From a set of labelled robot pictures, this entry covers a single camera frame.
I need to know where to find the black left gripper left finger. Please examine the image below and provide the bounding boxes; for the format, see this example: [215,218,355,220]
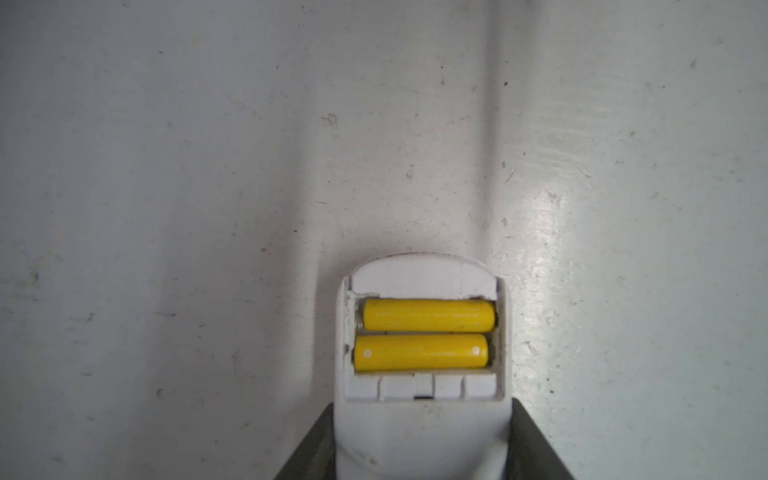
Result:
[274,403,336,480]

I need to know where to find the white remote green buttons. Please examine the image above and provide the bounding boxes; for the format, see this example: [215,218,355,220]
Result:
[334,253,512,479]

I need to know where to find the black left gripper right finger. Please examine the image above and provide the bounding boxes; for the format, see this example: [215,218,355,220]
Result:
[505,398,575,480]

